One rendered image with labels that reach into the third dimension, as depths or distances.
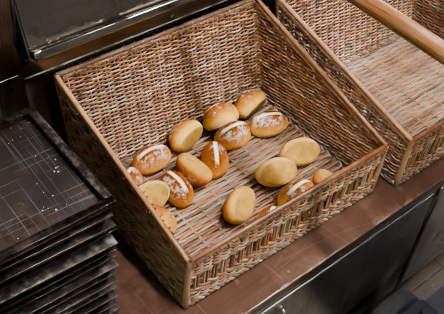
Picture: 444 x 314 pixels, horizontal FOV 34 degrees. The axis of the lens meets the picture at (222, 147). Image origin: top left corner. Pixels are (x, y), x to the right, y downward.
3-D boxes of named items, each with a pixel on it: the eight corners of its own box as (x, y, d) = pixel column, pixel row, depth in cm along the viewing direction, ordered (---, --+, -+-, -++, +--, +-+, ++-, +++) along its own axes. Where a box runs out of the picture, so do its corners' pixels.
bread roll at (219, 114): (233, 118, 182) (226, 97, 181) (246, 117, 176) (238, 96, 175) (199, 133, 177) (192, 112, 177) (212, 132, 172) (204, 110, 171)
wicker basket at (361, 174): (57, 165, 166) (46, 71, 147) (244, 79, 194) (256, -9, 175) (184, 315, 141) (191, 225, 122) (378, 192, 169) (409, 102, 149)
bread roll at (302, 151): (324, 163, 170) (314, 160, 175) (321, 135, 169) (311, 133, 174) (283, 170, 167) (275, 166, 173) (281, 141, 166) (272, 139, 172)
